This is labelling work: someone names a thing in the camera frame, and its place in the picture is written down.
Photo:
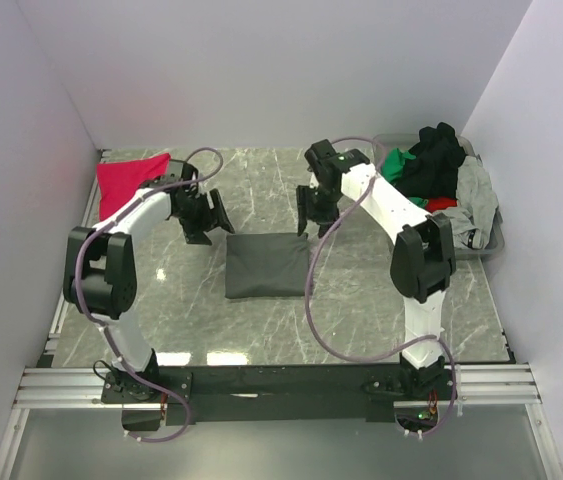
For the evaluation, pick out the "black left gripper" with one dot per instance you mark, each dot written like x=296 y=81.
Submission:
x=196 y=234

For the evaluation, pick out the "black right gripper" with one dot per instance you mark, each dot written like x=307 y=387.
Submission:
x=304 y=214

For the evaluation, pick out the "dark grey t shirt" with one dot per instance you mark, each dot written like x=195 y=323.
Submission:
x=266 y=265

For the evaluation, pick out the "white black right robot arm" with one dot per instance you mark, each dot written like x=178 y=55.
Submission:
x=422 y=262

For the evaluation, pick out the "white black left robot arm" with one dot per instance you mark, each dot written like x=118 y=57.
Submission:
x=100 y=276

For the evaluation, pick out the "green t shirt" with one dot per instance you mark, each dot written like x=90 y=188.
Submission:
x=401 y=169

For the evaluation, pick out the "folded pink t shirt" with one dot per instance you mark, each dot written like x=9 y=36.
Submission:
x=119 y=181

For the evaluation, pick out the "grey plastic bin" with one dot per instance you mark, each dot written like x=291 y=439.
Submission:
x=496 y=243

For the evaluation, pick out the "red t shirt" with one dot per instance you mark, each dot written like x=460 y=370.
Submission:
x=440 y=203

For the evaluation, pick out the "black t shirt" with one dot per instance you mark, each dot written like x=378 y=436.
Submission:
x=433 y=172

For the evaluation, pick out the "light grey t shirt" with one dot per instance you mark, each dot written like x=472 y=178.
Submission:
x=477 y=203

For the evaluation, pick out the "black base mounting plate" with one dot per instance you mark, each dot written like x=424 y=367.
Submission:
x=299 y=392

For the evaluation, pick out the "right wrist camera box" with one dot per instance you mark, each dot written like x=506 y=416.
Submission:
x=322 y=157

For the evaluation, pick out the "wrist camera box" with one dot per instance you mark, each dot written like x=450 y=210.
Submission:
x=322 y=157
x=179 y=171

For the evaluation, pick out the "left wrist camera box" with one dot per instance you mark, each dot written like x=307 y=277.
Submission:
x=179 y=171

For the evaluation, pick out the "aluminium frame rail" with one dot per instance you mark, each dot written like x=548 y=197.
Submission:
x=77 y=388

